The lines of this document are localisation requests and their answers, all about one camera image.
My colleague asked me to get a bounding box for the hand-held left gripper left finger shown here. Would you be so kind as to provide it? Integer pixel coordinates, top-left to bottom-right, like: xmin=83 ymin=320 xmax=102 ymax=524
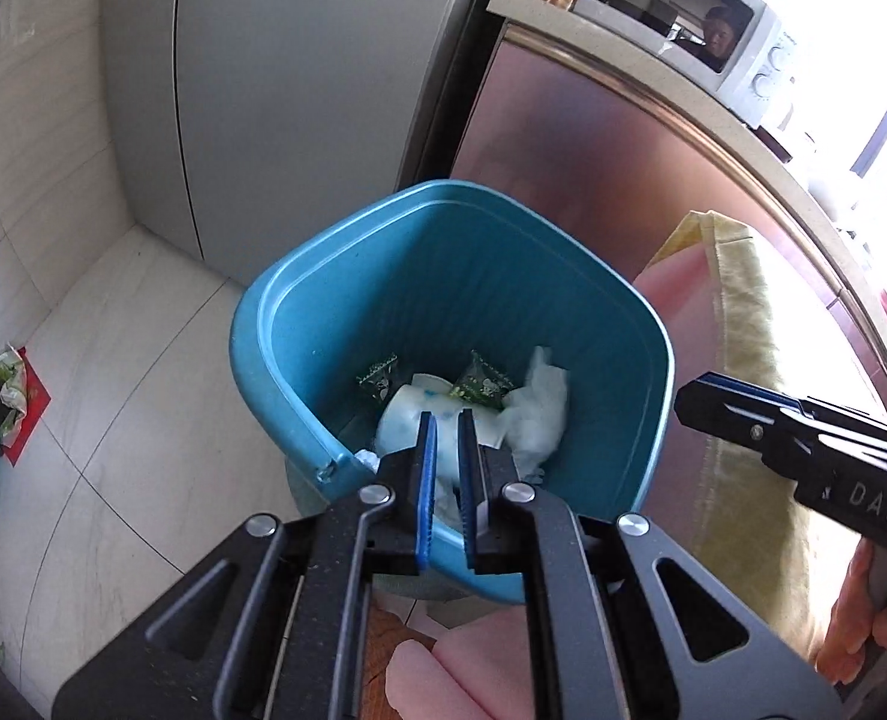
xmin=52 ymin=411 xmax=444 ymax=720

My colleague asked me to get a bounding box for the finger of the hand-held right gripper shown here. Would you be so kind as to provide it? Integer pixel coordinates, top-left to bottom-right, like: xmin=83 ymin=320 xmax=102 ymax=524
xmin=674 ymin=381 xmax=810 ymax=467
xmin=694 ymin=373 xmax=887 ymax=442

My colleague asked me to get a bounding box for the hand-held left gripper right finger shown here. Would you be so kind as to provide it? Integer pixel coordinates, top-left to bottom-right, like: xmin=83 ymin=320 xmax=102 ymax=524
xmin=454 ymin=409 xmax=843 ymax=720

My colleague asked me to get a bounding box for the large white tissue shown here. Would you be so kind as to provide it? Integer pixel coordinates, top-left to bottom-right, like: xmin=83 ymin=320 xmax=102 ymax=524
xmin=499 ymin=345 xmax=572 ymax=470

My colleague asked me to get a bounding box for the blue plastic trash bin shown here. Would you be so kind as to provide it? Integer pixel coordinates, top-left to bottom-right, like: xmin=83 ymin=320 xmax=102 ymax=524
xmin=229 ymin=180 xmax=675 ymax=605

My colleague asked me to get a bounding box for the person's right hand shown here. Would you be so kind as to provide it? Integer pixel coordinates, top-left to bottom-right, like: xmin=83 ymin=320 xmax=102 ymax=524
xmin=814 ymin=540 xmax=887 ymax=687

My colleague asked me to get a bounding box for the yellow grey patterned tablecloth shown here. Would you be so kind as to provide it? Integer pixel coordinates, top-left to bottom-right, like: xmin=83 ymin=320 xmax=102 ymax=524
xmin=664 ymin=210 xmax=887 ymax=685

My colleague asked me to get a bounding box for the pink foam sheet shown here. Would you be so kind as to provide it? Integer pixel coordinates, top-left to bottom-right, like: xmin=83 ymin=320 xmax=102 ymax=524
xmin=383 ymin=626 xmax=506 ymax=720

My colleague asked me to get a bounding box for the kitchen counter cabinet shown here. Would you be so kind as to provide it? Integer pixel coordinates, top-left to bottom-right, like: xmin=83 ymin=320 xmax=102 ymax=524
xmin=398 ymin=0 xmax=887 ymax=428

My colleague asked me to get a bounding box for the white microwave oven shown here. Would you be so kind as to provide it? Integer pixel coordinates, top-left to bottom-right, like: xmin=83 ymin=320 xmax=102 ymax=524
xmin=570 ymin=0 xmax=786 ymax=130

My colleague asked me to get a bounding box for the grey refrigerator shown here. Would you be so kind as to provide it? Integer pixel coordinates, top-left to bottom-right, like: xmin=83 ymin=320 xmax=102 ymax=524
xmin=102 ymin=0 xmax=501 ymax=290

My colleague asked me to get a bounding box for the green white plastic bag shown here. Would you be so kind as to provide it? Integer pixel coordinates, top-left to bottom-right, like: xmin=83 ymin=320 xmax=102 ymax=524
xmin=0 ymin=345 xmax=34 ymax=430

